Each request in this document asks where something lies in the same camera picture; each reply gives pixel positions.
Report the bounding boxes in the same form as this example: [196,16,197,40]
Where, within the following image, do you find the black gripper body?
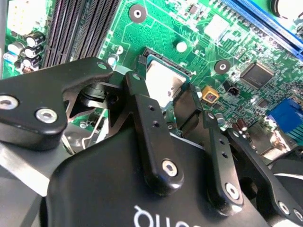
[39,126,270,227]

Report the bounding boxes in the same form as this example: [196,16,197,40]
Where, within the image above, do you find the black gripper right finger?
[172,83,303,227]

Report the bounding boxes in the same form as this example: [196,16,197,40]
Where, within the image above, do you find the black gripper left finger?
[0,55,185,197]

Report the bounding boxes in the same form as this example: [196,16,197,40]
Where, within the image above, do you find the silver CPU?
[144,54,192,108]

